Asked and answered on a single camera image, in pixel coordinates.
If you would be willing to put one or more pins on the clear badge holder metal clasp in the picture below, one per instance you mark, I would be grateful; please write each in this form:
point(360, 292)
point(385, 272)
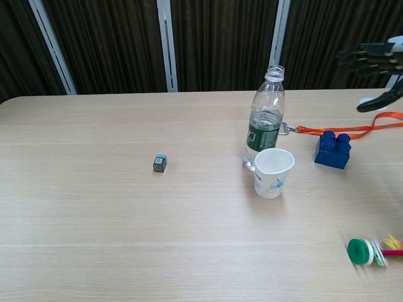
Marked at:
point(289, 128)

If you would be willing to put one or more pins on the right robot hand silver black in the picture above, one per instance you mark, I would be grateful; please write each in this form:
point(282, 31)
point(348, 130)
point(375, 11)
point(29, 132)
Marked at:
point(371, 59)

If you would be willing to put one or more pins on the small white paper cup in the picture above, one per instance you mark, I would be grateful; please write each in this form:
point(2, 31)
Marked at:
point(272, 176)

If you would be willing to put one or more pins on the transparent water bottle green label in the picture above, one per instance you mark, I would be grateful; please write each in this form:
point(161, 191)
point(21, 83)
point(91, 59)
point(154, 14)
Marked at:
point(264, 104)

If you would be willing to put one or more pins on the blue toy building block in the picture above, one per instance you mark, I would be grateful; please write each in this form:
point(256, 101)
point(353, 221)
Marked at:
point(330, 154)

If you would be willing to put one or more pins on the silver partition post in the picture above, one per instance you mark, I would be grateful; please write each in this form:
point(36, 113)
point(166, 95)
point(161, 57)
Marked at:
point(392, 82)
point(52, 44)
point(167, 47)
point(278, 34)

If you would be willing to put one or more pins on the small grey teal cube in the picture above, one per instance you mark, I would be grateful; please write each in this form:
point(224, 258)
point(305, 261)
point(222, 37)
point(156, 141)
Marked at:
point(160, 163)

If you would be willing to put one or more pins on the green and white toy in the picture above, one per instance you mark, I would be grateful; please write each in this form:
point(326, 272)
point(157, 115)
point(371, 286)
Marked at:
point(359, 251)

